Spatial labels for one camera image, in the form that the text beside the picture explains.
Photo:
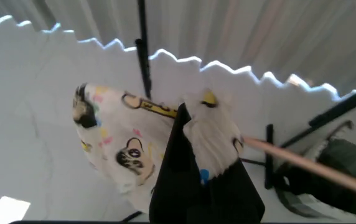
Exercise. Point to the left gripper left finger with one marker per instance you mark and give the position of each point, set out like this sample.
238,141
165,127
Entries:
175,180

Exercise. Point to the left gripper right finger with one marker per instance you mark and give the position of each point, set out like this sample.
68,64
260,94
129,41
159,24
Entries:
234,196

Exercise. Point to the cream printed garment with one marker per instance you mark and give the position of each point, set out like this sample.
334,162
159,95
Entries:
119,124

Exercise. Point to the black clothes rack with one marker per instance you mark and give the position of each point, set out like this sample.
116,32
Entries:
143,62

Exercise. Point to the white laundry basket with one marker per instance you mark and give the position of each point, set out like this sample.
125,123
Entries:
352,161

